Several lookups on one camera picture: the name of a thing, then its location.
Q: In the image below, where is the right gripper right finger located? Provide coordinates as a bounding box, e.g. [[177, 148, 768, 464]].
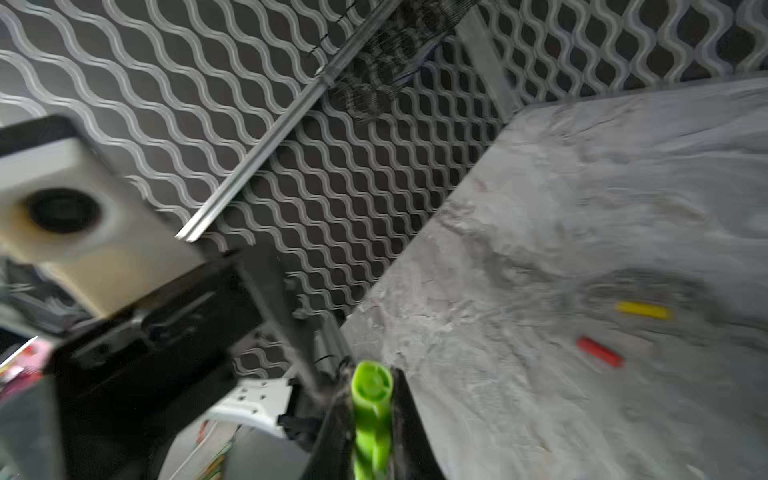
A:
[[389, 368, 446, 480]]

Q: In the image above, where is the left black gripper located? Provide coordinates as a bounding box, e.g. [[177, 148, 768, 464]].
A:
[[45, 251, 262, 479]]

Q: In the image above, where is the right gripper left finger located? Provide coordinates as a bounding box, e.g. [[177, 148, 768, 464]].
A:
[[300, 359, 356, 480]]

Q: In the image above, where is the red pen cap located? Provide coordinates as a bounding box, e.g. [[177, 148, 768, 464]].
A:
[[577, 337, 625, 368]]

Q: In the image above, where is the yellow pen cap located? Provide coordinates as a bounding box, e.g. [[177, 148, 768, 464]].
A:
[[615, 301, 673, 321]]

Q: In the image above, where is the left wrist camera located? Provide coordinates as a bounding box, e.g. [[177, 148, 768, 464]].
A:
[[1, 115, 205, 317]]

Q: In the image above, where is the black wire mesh basket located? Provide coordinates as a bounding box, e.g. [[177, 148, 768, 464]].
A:
[[324, 1, 476, 122]]

